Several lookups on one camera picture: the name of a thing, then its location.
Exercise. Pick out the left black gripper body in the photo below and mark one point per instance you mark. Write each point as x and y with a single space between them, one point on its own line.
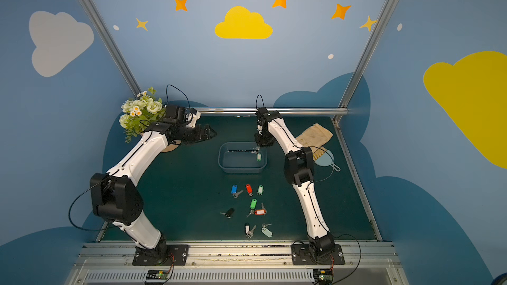
194 132

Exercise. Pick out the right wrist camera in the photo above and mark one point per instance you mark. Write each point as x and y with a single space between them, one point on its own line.
259 127

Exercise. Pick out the right controller board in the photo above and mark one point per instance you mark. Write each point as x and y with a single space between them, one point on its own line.
323 277

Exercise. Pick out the key with light green tag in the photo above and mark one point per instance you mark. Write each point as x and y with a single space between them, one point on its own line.
260 189

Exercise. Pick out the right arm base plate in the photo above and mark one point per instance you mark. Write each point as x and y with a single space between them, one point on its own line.
304 254

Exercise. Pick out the key with red tag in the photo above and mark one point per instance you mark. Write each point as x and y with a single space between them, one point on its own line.
260 212
249 190

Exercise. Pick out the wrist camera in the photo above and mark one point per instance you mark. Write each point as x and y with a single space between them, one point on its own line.
191 118
259 127

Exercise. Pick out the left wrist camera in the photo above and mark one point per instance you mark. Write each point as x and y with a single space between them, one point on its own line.
191 118

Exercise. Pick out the beige work glove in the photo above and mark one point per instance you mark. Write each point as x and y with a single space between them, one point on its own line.
315 137

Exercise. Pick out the terracotta flower pot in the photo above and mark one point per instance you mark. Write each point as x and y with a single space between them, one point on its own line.
170 148

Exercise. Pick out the key with black tag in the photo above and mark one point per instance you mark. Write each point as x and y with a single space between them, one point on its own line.
249 230
228 214

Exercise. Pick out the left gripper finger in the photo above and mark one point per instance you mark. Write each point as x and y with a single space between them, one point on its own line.
207 129
208 136

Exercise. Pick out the translucent blue storage box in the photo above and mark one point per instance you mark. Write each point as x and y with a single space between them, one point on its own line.
238 158

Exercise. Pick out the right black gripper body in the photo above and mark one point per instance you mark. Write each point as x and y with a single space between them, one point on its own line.
263 138

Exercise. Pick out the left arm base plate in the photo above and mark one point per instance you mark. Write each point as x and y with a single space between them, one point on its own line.
164 255

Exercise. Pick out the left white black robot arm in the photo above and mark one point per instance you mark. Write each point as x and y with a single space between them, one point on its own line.
114 195

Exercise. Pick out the key with blue tag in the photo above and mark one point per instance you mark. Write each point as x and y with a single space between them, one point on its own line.
235 192

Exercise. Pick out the key with pale green tag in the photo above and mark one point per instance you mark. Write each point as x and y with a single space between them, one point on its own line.
266 231

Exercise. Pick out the white artificial flowers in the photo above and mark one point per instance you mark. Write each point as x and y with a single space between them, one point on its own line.
138 113

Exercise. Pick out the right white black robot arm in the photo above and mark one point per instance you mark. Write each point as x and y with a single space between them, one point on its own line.
299 172

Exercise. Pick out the key with bright green tag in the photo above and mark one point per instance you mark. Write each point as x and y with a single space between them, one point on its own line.
253 205

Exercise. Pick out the left controller board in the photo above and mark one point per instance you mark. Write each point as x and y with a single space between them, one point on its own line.
158 275

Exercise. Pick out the controller board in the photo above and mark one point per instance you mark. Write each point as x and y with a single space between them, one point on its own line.
323 277
158 275

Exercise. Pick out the key with green white tag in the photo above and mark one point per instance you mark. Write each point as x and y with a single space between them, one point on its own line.
257 152

